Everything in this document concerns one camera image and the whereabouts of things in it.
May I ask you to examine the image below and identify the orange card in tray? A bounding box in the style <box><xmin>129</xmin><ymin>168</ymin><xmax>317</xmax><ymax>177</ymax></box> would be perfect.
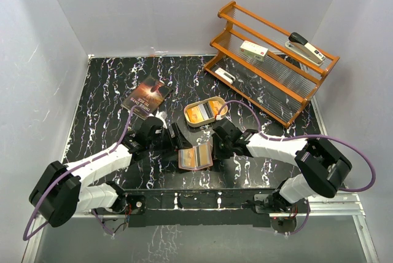
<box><xmin>187</xmin><ymin>106</ymin><xmax>203</xmax><ymax>124</ymax></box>

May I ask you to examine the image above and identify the black front mounting rail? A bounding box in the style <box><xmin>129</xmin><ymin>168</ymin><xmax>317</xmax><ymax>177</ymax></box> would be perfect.
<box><xmin>91</xmin><ymin>187</ymin><xmax>311</xmax><ymax>230</ymax></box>

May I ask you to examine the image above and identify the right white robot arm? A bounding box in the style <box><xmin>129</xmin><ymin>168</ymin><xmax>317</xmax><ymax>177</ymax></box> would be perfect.
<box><xmin>212</xmin><ymin>119</ymin><xmax>352</xmax><ymax>212</ymax></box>

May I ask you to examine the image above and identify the pink leather card holder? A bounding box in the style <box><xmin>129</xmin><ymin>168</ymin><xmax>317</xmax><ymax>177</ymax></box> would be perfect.
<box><xmin>178</xmin><ymin>142</ymin><xmax>214</xmax><ymax>171</ymax></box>

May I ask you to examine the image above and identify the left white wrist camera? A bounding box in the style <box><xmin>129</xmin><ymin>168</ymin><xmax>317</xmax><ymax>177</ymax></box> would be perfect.
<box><xmin>155</xmin><ymin>111</ymin><xmax>168</xmax><ymax>129</ymax></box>

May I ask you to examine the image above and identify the white staples box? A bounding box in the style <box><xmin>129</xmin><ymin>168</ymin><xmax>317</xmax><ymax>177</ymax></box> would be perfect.
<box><xmin>239</xmin><ymin>41</ymin><xmax>268</xmax><ymax>61</ymax></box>

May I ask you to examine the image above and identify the beige oval card tray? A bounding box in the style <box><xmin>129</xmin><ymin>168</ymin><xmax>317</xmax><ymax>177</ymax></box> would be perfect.
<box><xmin>184</xmin><ymin>96</ymin><xmax>225</xmax><ymax>128</ymax></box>

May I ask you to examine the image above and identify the small white black device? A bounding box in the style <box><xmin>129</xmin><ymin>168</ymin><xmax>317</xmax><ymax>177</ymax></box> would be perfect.
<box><xmin>214</xmin><ymin>68</ymin><xmax>236</xmax><ymax>84</ymax></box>

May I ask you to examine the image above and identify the black beige stapler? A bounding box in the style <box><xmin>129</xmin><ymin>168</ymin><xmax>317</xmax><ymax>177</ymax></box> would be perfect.
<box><xmin>284</xmin><ymin>32</ymin><xmax>325</xmax><ymax>66</ymax></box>

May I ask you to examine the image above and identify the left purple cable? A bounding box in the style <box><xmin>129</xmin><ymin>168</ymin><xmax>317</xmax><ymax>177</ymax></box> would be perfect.
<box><xmin>21</xmin><ymin>105</ymin><xmax>145</xmax><ymax>241</ymax></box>

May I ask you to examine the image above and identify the dark paperback book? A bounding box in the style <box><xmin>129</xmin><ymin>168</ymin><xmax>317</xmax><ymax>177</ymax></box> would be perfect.
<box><xmin>121</xmin><ymin>76</ymin><xmax>173</xmax><ymax>119</ymax></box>

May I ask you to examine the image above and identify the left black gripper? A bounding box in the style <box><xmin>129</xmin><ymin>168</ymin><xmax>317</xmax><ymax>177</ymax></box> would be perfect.
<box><xmin>147</xmin><ymin>123</ymin><xmax>192</xmax><ymax>158</ymax></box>

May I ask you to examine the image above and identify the orange wooden shelf rack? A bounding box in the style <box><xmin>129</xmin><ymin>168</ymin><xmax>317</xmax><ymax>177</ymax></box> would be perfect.
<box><xmin>204</xmin><ymin>1</ymin><xmax>339</xmax><ymax>127</ymax></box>

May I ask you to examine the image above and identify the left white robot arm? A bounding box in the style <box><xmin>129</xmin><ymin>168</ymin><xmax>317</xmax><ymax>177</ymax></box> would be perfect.
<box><xmin>29</xmin><ymin>115</ymin><xmax>192</xmax><ymax>227</ymax></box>

